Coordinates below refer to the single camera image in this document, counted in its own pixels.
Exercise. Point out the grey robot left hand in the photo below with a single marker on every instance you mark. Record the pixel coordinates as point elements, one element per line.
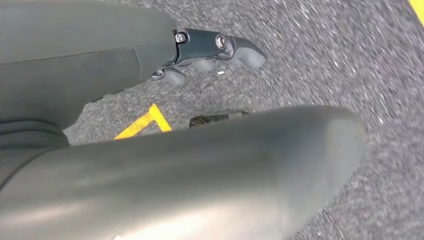
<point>82,49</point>

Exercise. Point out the robot left arm ribbed sleeve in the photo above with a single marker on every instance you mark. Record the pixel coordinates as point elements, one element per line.
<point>26,136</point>

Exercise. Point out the yellow floor tape strip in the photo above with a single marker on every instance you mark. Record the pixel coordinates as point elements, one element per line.
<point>419,8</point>

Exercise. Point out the yellow floor tape square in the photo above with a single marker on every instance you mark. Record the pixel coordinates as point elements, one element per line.
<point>142,123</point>

